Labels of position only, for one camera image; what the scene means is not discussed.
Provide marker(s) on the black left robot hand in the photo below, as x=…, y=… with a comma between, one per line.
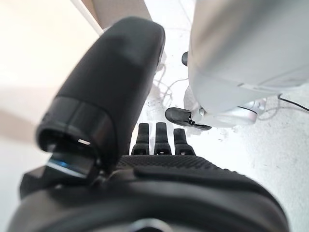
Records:
x=108, y=79

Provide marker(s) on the black robot foot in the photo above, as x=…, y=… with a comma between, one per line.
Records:
x=178, y=116
x=185, y=58

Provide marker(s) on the grey robot leg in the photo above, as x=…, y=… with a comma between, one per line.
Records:
x=241, y=60

